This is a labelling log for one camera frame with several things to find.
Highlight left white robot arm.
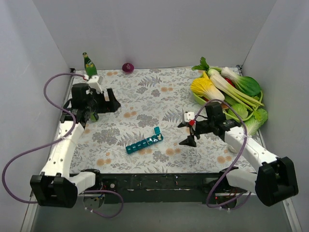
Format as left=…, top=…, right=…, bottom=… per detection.
left=30, top=83, right=121, bottom=208

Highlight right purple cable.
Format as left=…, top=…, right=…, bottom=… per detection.
left=193, top=98, right=252, bottom=209

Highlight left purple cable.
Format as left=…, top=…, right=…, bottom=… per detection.
left=1, top=72, right=125, bottom=219

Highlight bok choy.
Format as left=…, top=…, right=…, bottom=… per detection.
left=221, top=67, right=261, bottom=97

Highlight red pepper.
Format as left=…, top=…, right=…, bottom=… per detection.
left=224, top=77, right=235, bottom=87

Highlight green glass bottle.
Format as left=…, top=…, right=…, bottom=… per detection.
left=83, top=52, right=98, bottom=77

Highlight red onion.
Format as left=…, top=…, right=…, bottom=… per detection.
left=122, top=62, right=135, bottom=73

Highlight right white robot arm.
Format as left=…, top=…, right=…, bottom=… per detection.
left=178, top=99, right=299, bottom=206

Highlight green round cabbage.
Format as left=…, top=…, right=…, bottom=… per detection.
left=226, top=103, right=249, bottom=122

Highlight green pill bottle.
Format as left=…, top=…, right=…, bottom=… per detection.
left=90, top=112, right=99, bottom=122

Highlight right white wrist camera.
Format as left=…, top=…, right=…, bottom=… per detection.
left=182, top=112, right=195, bottom=126

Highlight white cabbage on table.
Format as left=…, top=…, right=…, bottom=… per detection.
left=228, top=145, right=237, bottom=154

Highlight teal weekly pill organizer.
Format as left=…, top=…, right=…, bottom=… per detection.
left=126, top=127, right=164, bottom=155

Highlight green long beans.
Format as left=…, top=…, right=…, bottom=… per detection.
left=221, top=85, right=264, bottom=111

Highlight green plastic tray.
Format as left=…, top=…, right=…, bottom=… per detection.
left=192, top=67, right=264, bottom=124

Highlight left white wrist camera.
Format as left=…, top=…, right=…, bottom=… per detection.
left=87, top=75, right=103, bottom=94

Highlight purple cable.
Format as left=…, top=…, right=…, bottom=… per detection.
left=193, top=98, right=252, bottom=209
left=1, top=72, right=125, bottom=219

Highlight floral tablecloth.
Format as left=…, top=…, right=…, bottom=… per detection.
left=70, top=68, right=236, bottom=174

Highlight green lettuce head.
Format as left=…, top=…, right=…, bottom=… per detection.
left=245, top=108, right=268, bottom=136

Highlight green leafy herb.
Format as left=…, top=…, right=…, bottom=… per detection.
left=191, top=57, right=210, bottom=71

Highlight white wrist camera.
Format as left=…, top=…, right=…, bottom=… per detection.
left=182, top=112, right=195, bottom=126
left=87, top=75, right=103, bottom=94

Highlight yellow napa cabbage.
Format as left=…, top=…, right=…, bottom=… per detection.
left=190, top=71, right=225, bottom=101

